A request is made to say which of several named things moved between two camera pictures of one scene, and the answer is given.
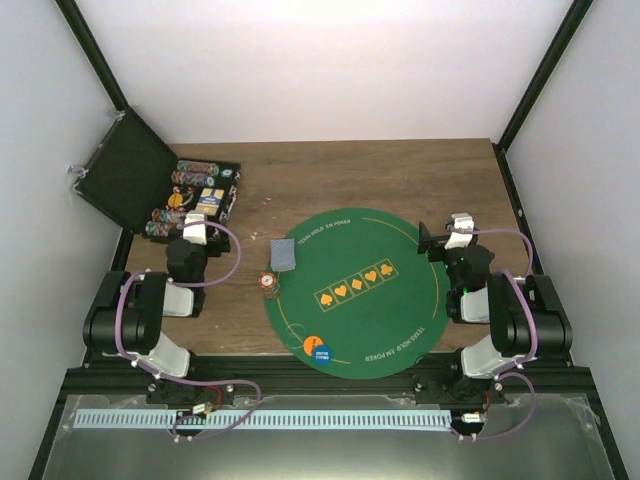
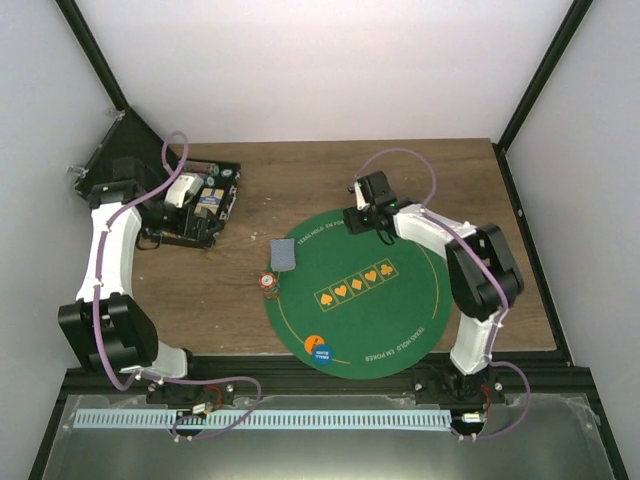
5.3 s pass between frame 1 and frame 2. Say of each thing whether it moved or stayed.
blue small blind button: stayed
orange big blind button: stayed
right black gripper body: moved
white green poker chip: stayed
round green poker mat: stayed
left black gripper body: moved
